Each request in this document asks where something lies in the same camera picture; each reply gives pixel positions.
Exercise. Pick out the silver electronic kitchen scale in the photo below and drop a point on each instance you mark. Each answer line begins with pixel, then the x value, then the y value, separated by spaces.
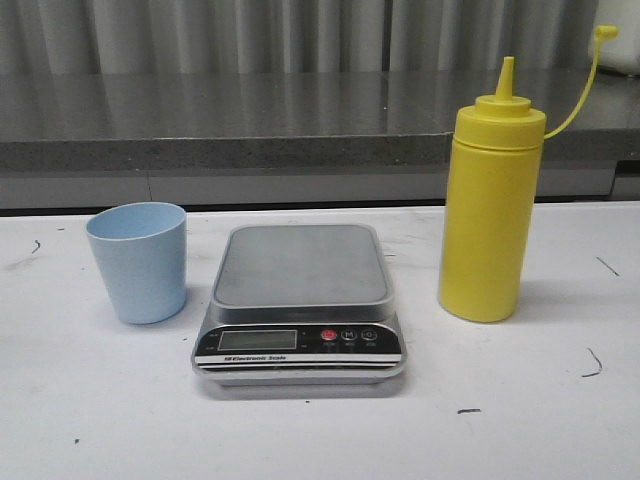
pixel 298 309

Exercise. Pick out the white container on counter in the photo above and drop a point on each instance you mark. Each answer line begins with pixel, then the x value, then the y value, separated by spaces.
pixel 621 54

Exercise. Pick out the yellow squeeze bottle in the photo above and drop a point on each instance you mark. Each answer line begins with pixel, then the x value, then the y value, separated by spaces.
pixel 494 167

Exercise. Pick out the light blue plastic cup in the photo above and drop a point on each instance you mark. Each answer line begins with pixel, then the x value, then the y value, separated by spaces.
pixel 140 250

